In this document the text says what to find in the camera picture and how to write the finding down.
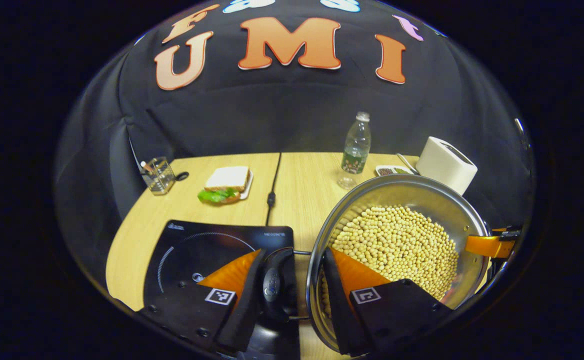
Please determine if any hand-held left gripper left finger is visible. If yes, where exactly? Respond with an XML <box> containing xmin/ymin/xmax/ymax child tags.
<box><xmin>138</xmin><ymin>249</ymin><xmax>268</xmax><ymax>353</ymax></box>

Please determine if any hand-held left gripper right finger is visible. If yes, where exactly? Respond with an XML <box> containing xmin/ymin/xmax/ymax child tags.
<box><xmin>322</xmin><ymin>247</ymin><xmax>454</xmax><ymax>357</ymax></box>

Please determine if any black induction cooktop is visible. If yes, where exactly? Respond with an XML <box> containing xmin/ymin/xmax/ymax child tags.
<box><xmin>143</xmin><ymin>220</ymin><xmax>295</xmax><ymax>311</ymax></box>

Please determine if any steel pot with black handles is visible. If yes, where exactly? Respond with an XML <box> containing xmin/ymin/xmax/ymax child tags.
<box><xmin>262</xmin><ymin>174</ymin><xmax>490</xmax><ymax>353</ymax></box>

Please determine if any heap of yellow soybeans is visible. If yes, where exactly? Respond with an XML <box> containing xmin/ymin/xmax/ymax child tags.
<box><xmin>322</xmin><ymin>205</ymin><xmax>460</xmax><ymax>321</ymax></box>

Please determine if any white toaster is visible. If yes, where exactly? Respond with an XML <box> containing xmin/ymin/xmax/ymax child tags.
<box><xmin>415</xmin><ymin>136</ymin><xmax>478</xmax><ymax>196</ymax></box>

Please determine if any small white plate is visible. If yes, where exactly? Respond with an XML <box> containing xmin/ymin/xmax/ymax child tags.
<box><xmin>239</xmin><ymin>170</ymin><xmax>254</xmax><ymax>201</ymax></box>

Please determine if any sandwich with lettuce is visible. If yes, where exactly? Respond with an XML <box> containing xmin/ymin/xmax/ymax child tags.
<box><xmin>197</xmin><ymin>166</ymin><xmax>251</xmax><ymax>204</ymax></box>

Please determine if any white divided dish of grains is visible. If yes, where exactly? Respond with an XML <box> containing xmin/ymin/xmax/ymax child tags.
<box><xmin>375</xmin><ymin>165</ymin><xmax>415</xmax><ymax>177</ymax></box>

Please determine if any clear glass cup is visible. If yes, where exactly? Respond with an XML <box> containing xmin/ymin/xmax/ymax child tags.
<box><xmin>140</xmin><ymin>156</ymin><xmax>176</xmax><ymax>196</ymax></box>

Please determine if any clear plastic water bottle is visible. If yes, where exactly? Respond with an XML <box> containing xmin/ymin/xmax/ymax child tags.
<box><xmin>337</xmin><ymin>111</ymin><xmax>372</xmax><ymax>190</ymax></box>

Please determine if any black power cable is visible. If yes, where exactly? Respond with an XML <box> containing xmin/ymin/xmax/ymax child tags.
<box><xmin>266</xmin><ymin>152</ymin><xmax>283</xmax><ymax>226</ymax></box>

